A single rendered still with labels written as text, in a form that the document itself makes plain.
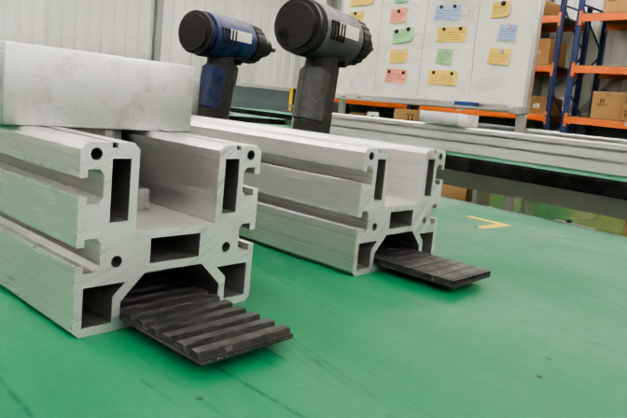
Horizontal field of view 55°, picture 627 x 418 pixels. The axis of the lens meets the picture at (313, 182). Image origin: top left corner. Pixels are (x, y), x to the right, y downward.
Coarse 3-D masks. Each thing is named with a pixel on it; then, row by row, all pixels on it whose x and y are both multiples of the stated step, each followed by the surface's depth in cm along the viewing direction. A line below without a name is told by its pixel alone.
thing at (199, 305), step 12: (180, 300) 29; (192, 300) 29; (204, 300) 30; (216, 300) 30; (228, 300) 30; (132, 312) 27; (144, 312) 27; (156, 312) 28; (168, 312) 28; (180, 312) 28; (192, 312) 28; (204, 312) 29; (132, 324) 27; (144, 324) 26; (156, 324) 27
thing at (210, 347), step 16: (256, 320) 28; (272, 320) 28; (208, 336) 25; (224, 336) 26; (240, 336) 26; (256, 336) 26; (272, 336) 26; (288, 336) 27; (176, 352) 24; (192, 352) 24; (208, 352) 24; (224, 352) 24; (240, 352) 25
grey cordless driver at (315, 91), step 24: (312, 0) 64; (288, 24) 63; (312, 24) 62; (336, 24) 64; (360, 24) 71; (288, 48) 64; (312, 48) 63; (336, 48) 66; (360, 48) 71; (312, 72) 66; (336, 72) 69; (312, 96) 66; (312, 120) 67
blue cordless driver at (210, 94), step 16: (192, 16) 80; (208, 16) 79; (224, 16) 84; (192, 32) 80; (208, 32) 79; (224, 32) 81; (240, 32) 84; (256, 32) 89; (192, 48) 80; (208, 48) 80; (224, 48) 82; (240, 48) 85; (256, 48) 88; (272, 48) 97; (208, 64) 84; (224, 64) 84; (240, 64) 86; (208, 80) 83; (224, 80) 85; (208, 96) 83; (224, 96) 85; (208, 112) 84; (224, 112) 86
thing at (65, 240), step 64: (0, 128) 31; (64, 128) 31; (0, 192) 31; (64, 192) 26; (128, 192) 27; (192, 192) 32; (256, 192) 32; (0, 256) 31; (64, 256) 28; (128, 256) 27; (192, 256) 30; (64, 320) 26
